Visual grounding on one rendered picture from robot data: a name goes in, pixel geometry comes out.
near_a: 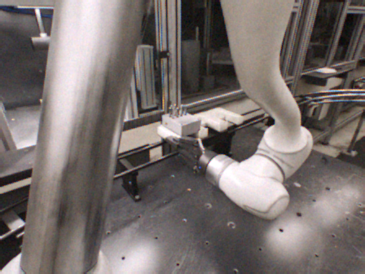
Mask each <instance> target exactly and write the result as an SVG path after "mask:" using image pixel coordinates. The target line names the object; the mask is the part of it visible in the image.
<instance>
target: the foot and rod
mask: <svg viewBox="0 0 365 274"><path fill-rule="evenodd" d="M33 11H34V14H35V19H36V21H37V27H38V30H39V32H40V34H41V37H29V41H30V42H31V47H32V49H33V51H35V52H40V51H49V46H50V36H47V35H46V30H45V25H44V23H43V20H42V13H41V11H40V8H33Z"/></svg>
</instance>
